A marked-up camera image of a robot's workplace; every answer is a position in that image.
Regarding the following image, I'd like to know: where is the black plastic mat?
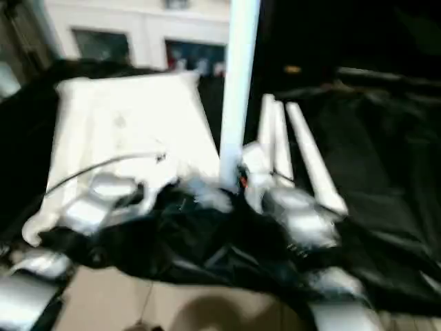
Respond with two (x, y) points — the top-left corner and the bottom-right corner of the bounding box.
(0, 59), (441, 318)

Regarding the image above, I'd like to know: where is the white glass-door cabinet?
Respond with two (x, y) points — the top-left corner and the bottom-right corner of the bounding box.
(41, 0), (232, 77)

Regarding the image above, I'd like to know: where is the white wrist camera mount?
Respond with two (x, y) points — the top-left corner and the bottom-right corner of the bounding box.
(241, 141), (274, 208)
(134, 162), (181, 208)

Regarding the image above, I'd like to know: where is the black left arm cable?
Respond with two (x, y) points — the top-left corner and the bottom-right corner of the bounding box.
(45, 152), (167, 197)

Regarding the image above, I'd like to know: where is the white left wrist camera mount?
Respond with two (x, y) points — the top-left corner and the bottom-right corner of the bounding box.
(134, 162), (181, 208)

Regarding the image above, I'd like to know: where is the white plastic table top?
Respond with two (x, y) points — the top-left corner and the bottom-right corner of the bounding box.
(21, 69), (235, 245)

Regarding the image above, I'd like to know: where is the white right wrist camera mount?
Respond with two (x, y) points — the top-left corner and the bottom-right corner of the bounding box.
(241, 141), (274, 208)

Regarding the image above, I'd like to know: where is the dark metal rail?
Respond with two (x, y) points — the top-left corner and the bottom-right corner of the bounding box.
(338, 66), (441, 87)

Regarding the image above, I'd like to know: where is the white plastic table leg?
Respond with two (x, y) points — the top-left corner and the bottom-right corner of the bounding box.
(286, 102), (349, 216)
(256, 94), (276, 166)
(219, 0), (261, 194)
(274, 100), (296, 187)

